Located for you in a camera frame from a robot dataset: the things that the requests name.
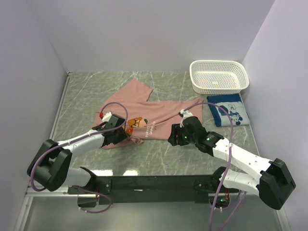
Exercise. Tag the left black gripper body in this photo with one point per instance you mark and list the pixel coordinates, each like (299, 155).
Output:
(121, 134)

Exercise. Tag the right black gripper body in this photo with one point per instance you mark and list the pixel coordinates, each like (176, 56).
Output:
(185, 138)

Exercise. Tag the pink graphic t-shirt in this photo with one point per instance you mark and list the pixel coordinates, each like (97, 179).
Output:
(147, 120)

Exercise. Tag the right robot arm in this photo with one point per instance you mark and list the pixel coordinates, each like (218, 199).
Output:
(270, 180)

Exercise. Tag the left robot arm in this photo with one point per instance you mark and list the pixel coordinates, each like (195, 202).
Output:
(50, 169)

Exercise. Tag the folded blue t-shirt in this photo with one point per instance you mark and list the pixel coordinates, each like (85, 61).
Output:
(230, 106)

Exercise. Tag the white plastic basket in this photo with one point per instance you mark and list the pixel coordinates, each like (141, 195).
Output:
(217, 77)

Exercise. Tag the black base crossbar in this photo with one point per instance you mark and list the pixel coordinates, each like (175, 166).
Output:
(146, 189)

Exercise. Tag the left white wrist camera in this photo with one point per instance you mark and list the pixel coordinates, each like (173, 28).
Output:
(105, 117)

